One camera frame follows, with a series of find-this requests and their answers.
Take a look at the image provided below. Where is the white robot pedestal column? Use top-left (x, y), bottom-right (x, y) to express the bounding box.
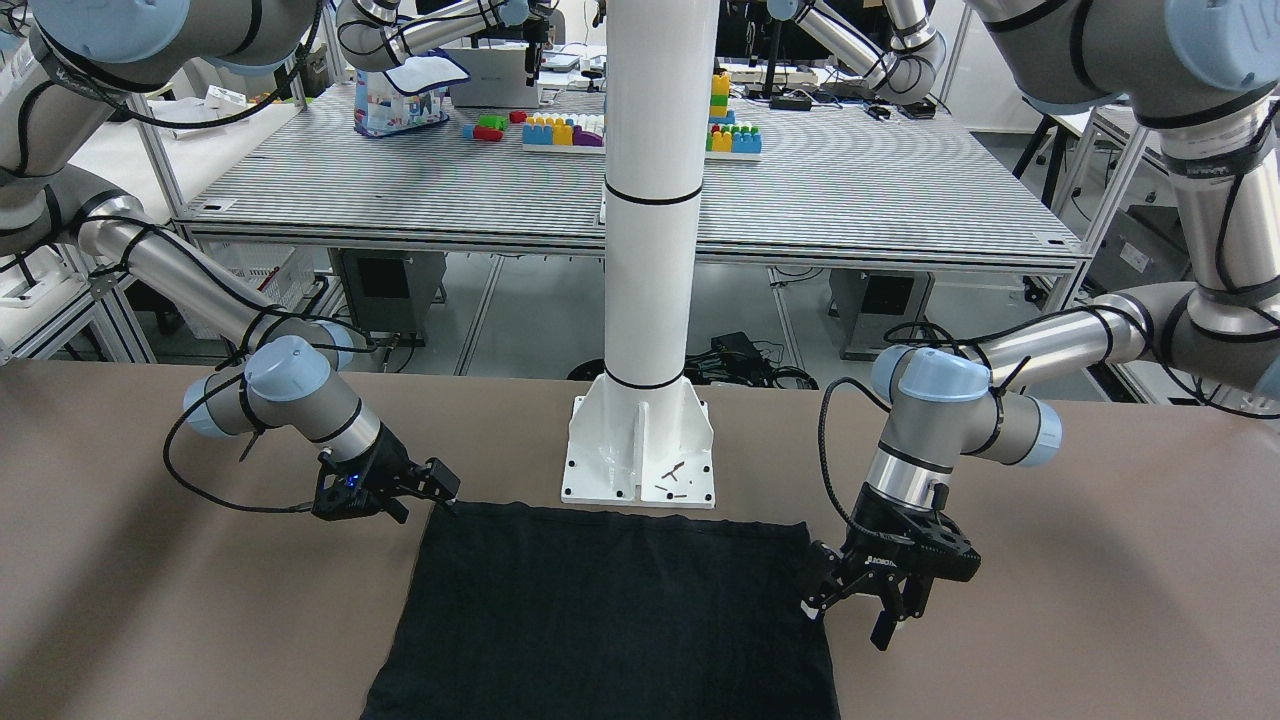
top-left (561, 1), bottom-right (718, 509)

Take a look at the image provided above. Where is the blue white printed bag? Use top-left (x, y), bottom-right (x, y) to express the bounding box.
top-left (353, 50), bottom-right (471, 138)

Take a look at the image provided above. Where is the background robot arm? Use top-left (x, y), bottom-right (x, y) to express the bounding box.
top-left (335, 1), bottom-right (552, 73)

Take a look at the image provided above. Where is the colourful toy block set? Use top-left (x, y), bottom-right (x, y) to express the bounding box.
top-left (461, 70), bottom-right (763, 161)

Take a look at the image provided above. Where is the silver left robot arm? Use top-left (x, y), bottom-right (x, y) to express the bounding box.
top-left (799, 1), bottom-right (1277, 650)

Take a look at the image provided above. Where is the black graphic t-shirt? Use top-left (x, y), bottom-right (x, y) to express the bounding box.
top-left (362, 503), bottom-right (840, 719)

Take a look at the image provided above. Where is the striped metal workbench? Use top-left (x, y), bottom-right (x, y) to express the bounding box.
top-left (175, 79), bottom-right (1091, 398)

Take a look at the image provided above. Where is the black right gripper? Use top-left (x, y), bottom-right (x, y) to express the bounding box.
top-left (346, 425), bottom-right (461, 525)

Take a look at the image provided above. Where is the white plastic basket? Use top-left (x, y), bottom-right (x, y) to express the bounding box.
top-left (201, 242), bottom-right (315, 311)

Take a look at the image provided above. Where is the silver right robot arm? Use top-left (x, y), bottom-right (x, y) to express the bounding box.
top-left (1, 1), bottom-right (460, 523)

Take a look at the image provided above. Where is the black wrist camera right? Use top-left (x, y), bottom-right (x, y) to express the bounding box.
top-left (310, 451), bottom-right (381, 521)

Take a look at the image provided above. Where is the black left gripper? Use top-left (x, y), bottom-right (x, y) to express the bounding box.
top-left (800, 483), bottom-right (982, 651)

